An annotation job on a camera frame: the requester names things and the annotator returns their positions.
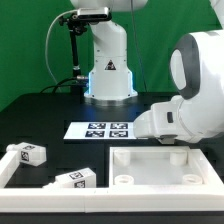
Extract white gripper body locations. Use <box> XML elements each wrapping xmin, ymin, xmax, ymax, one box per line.
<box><xmin>133</xmin><ymin>100</ymin><xmax>184</xmax><ymax>144</ymax></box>

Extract white square tabletop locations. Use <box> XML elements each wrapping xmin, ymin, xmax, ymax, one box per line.
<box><xmin>109</xmin><ymin>146</ymin><xmax>222</xmax><ymax>187</ymax></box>

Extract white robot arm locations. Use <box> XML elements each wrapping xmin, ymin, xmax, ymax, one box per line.
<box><xmin>70</xmin><ymin>0</ymin><xmax>224</xmax><ymax>144</ymax></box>

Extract white marker sheet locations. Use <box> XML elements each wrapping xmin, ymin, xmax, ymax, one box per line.
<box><xmin>64</xmin><ymin>122</ymin><xmax>134</xmax><ymax>140</ymax></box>

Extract white U-shaped fence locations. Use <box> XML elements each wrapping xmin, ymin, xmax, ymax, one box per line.
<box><xmin>0</xmin><ymin>148</ymin><xmax>224</xmax><ymax>214</ymax></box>

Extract black cables at base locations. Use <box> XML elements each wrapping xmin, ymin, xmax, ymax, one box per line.
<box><xmin>39</xmin><ymin>75</ymin><xmax>90</xmax><ymax>94</ymax></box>

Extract silver camera on stand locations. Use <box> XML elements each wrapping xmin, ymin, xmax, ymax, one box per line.
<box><xmin>77</xmin><ymin>7</ymin><xmax>111</xmax><ymax>21</ymax></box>

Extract black camera stand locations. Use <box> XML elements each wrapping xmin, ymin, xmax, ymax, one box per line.
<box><xmin>59</xmin><ymin>14</ymin><xmax>87</xmax><ymax>96</ymax></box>

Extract grey camera cable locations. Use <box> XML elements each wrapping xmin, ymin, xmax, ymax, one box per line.
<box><xmin>45</xmin><ymin>9</ymin><xmax>79</xmax><ymax>86</ymax></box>

